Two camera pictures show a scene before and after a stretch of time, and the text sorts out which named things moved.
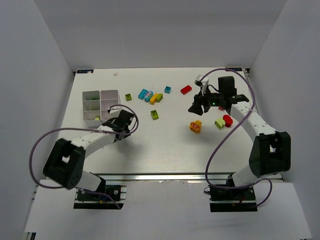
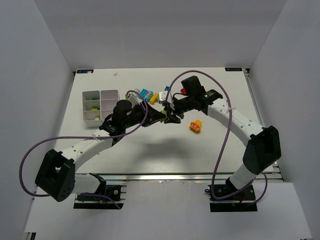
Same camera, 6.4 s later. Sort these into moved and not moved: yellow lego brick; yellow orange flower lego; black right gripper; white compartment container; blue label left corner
Moved: black right gripper
Not moved: white compartment container; yellow lego brick; blue label left corner; yellow orange flower lego
